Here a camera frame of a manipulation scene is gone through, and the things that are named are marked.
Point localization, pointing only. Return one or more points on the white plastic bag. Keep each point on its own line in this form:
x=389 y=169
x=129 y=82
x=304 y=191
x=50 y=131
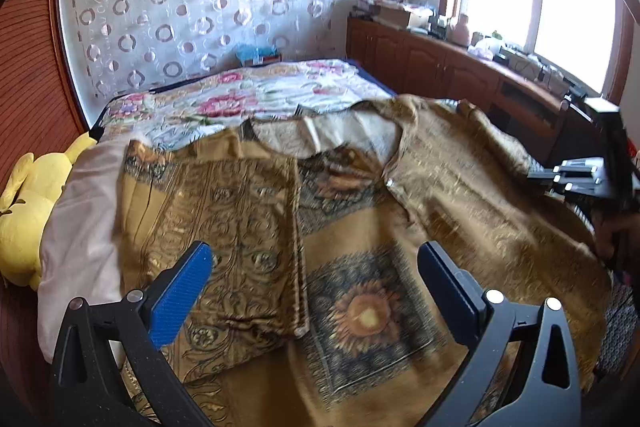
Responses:
x=481 y=49

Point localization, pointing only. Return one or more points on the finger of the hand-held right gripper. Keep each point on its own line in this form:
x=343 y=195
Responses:
x=580 y=166
x=565 y=186

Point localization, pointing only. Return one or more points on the wooden headboard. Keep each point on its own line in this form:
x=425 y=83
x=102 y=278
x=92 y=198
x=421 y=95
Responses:
x=35 y=72

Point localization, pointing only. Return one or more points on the cardboard box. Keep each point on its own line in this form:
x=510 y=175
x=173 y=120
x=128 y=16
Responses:
x=400 y=14

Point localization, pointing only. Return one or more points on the sheer curtain with circles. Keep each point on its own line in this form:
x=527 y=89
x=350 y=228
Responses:
x=200 y=2

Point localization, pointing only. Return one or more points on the blue tissue box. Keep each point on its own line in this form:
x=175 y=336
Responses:
x=257 y=53

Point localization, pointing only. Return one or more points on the dark patterned cloth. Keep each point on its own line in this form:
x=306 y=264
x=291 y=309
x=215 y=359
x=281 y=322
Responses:
x=617 y=322

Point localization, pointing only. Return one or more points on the floral blanket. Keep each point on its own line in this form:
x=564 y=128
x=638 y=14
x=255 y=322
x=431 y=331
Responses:
x=240 y=99

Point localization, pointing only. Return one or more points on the pale pink pillow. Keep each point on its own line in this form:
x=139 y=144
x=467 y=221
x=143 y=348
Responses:
x=80 y=227

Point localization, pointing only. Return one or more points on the person's right hand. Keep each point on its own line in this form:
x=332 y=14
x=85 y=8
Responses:
x=614 y=234

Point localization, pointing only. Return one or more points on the yellow plush toy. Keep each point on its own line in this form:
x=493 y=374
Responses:
x=30 y=212

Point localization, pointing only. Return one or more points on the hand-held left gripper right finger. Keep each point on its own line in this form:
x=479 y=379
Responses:
x=446 y=289

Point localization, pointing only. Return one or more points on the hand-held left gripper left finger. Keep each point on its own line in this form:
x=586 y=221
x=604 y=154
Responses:
x=181 y=289

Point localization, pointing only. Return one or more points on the golden patterned garment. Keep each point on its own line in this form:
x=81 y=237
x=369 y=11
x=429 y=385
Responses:
x=350 y=232

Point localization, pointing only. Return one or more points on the pink bottle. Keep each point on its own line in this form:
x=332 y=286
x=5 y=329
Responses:
x=460 y=29

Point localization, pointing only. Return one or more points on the wooden cabinet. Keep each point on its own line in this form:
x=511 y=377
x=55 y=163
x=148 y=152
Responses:
x=440 y=67

